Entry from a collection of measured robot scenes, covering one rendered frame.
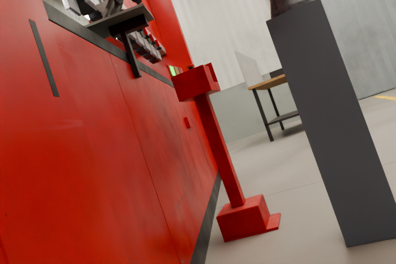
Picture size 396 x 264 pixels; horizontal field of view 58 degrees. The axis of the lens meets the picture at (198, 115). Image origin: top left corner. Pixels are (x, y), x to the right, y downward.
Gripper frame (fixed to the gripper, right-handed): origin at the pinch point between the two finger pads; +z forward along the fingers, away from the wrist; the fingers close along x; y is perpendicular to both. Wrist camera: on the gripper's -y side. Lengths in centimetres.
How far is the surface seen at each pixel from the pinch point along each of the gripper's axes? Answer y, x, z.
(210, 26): 106, -762, -158
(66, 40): -18, 55, 13
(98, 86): -24, 45, 21
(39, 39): -35, 90, 14
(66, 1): 15.9, 5.3, -1.6
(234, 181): -67, -34, 45
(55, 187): -47, 97, 28
